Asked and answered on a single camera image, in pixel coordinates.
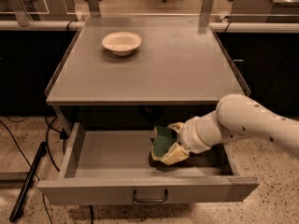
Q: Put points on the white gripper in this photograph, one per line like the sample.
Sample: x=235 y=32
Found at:
x=189 y=136

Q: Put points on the green and yellow sponge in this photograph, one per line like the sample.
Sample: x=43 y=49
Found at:
x=164 y=138

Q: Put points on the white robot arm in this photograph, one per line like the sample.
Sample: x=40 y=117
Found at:
x=236 y=116

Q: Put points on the open grey top drawer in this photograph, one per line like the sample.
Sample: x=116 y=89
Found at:
x=105 y=167

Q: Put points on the grey metal cabinet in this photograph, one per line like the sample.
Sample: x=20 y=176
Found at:
x=179 y=62

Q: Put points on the white paper bowl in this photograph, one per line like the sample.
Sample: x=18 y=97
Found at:
x=122 y=43

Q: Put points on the black bar on floor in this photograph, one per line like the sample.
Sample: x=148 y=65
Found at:
x=17 y=209

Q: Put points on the black drawer handle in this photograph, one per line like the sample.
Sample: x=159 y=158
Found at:
x=150 y=196

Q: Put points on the right metal post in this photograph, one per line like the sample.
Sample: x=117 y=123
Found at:
x=206 y=9

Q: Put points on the centre-left metal post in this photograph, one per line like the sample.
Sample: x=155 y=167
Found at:
x=94 y=8

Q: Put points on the left metal post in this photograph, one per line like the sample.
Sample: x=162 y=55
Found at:
x=22 y=17

